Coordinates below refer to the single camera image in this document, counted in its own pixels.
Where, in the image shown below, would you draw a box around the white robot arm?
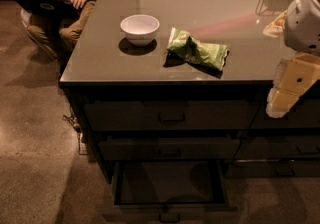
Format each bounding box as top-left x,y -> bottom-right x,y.
263,0 -> 320,118

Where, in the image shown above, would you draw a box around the dark top right drawer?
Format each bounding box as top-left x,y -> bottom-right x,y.
251,99 -> 320,129

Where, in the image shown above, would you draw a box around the dark drawer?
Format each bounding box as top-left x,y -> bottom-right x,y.
99,137 -> 240,160
251,99 -> 320,129
235,136 -> 320,160
84,100 -> 260,131
223,160 -> 320,178

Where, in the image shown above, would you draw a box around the dark top left drawer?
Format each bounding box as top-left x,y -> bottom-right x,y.
84,100 -> 260,131

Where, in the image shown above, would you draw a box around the dark middle right drawer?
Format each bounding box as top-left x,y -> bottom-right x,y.
235,136 -> 320,160

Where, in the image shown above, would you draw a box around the dark bottom right drawer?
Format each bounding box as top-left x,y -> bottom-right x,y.
223,160 -> 320,178

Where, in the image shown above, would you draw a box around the dark middle left drawer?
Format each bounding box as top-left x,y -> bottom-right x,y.
99,137 -> 240,160

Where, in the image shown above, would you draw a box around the green crumpled chip bag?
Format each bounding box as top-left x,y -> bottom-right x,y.
167,28 -> 229,71

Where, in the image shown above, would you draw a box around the dark cabinet counter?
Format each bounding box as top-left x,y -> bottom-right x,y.
61,0 -> 319,177

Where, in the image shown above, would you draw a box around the white ceramic bowl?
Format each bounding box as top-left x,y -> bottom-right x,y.
120,14 -> 160,46

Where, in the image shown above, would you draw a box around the black laptop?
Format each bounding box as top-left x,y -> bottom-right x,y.
15,0 -> 80,18

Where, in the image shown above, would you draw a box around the tangled floor cables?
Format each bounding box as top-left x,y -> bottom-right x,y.
61,107 -> 89,156

